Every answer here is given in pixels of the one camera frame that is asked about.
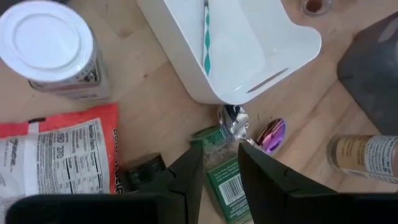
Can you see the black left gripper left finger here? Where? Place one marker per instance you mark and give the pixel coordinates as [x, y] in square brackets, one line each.
[180, 193]

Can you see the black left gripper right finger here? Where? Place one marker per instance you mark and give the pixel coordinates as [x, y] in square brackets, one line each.
[273, 193]

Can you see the orange ramen packet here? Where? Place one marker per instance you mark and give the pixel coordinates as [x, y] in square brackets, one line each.
[62, 155]

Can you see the green-labelled spice jar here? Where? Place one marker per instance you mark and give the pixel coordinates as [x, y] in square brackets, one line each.
[224, 177]

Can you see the gold-lidded furikake jar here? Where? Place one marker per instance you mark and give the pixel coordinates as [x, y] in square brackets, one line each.
[367, 155]

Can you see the white plastic bin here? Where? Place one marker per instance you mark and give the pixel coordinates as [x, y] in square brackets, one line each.
[248, 46]

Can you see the dark grey plastic bin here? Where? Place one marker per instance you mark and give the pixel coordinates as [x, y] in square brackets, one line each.
[373, 77]

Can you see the white-lidded spice jar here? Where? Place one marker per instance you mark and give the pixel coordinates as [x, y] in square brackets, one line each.
[46, 40]

